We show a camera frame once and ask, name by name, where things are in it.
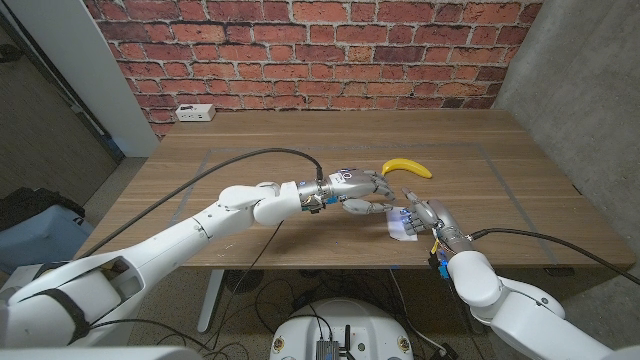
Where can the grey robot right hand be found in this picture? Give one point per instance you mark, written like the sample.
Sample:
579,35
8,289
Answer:
435,217

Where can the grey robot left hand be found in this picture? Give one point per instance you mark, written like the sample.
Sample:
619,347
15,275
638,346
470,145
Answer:
350,182

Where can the white paper shipping label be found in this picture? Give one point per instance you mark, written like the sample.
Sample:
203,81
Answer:
396,229

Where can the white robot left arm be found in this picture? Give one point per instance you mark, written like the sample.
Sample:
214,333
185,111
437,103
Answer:
165,245

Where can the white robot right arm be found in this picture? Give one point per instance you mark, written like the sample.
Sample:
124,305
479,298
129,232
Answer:
520,310

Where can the yellow toy banana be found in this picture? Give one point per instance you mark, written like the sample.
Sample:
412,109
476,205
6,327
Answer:
405,165

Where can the red brick printed backdrop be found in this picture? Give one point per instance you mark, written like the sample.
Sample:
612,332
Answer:
320,50

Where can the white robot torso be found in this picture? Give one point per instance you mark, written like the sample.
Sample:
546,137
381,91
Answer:
345,320

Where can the black round disc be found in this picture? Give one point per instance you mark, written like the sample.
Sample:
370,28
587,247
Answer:
242,280

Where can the small grey electronics box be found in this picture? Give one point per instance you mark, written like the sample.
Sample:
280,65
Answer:
327,350

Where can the white power strip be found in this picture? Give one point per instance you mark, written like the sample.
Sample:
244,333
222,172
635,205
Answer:
195,113

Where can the white table leg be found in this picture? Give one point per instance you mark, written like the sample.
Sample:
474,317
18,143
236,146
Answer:
210,300

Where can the black bag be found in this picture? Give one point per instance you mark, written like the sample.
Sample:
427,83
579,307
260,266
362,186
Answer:
30,202

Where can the blue storage bin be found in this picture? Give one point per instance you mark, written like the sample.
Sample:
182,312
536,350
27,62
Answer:
30,240

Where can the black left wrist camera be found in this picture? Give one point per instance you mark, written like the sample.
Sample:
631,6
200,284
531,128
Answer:
314,205

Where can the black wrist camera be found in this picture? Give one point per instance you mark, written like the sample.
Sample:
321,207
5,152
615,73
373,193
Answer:
440,265
314,205

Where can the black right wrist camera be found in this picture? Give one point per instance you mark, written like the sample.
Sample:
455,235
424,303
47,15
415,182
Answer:
440,265

